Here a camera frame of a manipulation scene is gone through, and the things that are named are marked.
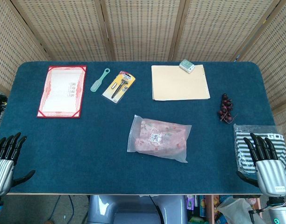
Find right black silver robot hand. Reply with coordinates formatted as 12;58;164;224
236;132;286;196

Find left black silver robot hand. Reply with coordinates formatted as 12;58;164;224
0;132;36;198

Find pink floral clothes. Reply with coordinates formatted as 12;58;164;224
135;119;188;156

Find transparent plastic zip bag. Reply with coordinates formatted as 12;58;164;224
127;114;192;163

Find bagged black white striped clothes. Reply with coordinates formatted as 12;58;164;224
233;124;286;175

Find white crumpled plastic bag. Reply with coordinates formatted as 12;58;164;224
216;198;263;224

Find shelf with colourful items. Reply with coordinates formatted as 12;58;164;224
185;195;263;224

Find dark red grape bunch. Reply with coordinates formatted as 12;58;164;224
217;93;238;124

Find red certificate folder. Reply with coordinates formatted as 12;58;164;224
37;65;87;119

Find grey robot torso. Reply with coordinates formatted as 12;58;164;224
86;195;188;224

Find green plastic brush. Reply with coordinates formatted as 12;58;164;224
90;68;111;92

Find tan manila folder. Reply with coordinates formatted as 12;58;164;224
151;64;211;101

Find small green white box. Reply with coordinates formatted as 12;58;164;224
179;59;195;73

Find razor in yellow package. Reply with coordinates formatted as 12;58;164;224
102;70;136;104

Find woven folding screen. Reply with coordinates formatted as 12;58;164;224
0;0;286;152

